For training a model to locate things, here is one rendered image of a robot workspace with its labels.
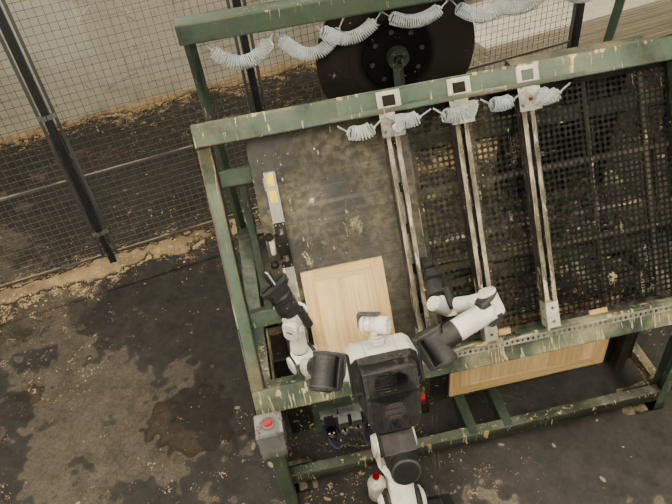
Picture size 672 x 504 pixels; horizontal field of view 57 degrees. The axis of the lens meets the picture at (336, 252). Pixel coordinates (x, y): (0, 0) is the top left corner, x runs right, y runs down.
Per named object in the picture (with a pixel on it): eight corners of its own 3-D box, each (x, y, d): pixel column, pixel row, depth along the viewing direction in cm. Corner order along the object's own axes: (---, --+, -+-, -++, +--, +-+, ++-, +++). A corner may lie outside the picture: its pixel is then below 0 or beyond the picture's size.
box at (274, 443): (263, 461, 271) (255, 439, 259) (260, 437, 280) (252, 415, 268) (290, 455, 272) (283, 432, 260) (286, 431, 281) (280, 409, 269)
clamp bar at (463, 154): (477, 338, 292) (495, 355, 269) (439, 82, 270) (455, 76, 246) (497, 334, 293) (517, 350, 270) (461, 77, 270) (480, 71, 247)
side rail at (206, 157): (251, 383, 291) (251, 392, 280) (198, 148, 269) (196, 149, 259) (264, 380, 291) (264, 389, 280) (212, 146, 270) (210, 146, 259)
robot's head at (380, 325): (388, 342, 232) (384, 320, 229) (362, 341, 236) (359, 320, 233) (393, 333, 238) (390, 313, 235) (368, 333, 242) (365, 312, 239)
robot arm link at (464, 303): (460, 290, 259) (502, 283, 246) (470, 310, 262) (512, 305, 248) (450, 304, 252) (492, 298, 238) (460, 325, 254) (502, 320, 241)
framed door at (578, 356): (447, 393, 346) (449, 396, 344) (450, 328, 309) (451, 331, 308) (600, 359, 353) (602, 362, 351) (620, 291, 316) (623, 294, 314)
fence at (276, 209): (305, 376, 287) (305, 379, 283) (262, 172, 268) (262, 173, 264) (315, 374, 287) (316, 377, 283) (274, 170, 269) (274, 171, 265)
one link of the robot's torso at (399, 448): (425, 482, 233) (419, 442, 227) (391, 489, 232) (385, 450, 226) (406, 438, 259) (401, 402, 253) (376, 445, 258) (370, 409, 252)
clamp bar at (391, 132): (414, 352, 290) (427, 370, 267) (371, 94, 267) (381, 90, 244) (435, 347, 291) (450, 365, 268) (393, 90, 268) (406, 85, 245)
